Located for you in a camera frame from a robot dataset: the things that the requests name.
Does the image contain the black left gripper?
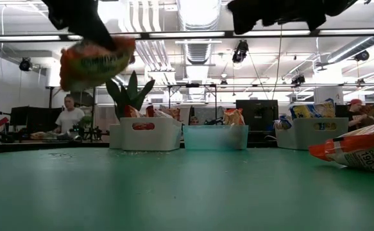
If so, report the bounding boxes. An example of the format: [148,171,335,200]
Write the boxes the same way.
[58,12,117,52]

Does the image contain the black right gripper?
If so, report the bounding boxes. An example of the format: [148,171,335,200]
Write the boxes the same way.
[226,0,284,35]

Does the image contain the black ceiling spotlight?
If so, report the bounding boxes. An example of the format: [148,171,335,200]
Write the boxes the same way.
[291,74,306,86]
[353,50,370,62]
[19,56,33,72]
[231,39,250,64]

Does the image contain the snake plant in white pot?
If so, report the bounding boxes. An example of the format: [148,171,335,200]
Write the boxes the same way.
[105,70,156,150]

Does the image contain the black computer monitor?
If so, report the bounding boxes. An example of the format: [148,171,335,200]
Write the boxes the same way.
[9,106,62,129]

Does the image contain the white pillar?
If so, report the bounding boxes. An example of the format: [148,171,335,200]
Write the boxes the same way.
[314,85,344,105]

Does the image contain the black cabinet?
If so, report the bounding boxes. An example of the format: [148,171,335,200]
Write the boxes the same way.
[235,99,279,144]

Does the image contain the white plastic bin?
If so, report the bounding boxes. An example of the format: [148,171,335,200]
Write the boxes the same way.
[119,116,183,151]

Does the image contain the grey cloth cover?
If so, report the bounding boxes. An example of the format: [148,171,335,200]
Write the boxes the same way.
[159,105,228,126]

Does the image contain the teal translucent plastic bin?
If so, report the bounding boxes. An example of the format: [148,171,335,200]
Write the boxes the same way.
[182,124,250,151]

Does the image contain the light grey plastic bin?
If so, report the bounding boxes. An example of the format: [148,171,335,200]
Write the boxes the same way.
[275,117,350,151]

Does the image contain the green table mat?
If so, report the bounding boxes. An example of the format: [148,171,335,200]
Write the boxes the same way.
[0,147,374,231]

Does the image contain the black ceiling light rail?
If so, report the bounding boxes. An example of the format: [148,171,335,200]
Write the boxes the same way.
[0,28,374,44]

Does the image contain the silver ventilation duct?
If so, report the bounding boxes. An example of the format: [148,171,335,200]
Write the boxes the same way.
[176,0,222,65]
[326,35,374,65]

